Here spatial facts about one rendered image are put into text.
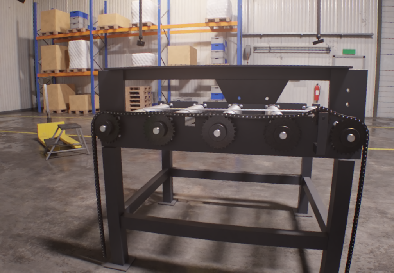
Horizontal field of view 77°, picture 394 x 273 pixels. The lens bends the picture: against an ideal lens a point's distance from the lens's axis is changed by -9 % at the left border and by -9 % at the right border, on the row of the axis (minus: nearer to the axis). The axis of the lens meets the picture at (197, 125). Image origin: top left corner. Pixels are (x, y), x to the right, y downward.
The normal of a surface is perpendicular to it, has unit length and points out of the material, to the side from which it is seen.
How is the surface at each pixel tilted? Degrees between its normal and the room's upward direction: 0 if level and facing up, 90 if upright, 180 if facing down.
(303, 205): 90
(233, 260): 0
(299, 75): 90
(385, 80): 90
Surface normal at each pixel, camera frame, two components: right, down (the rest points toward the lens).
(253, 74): -0.22, 0.14
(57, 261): 0.00, -0.99
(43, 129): 0.65, 0.11
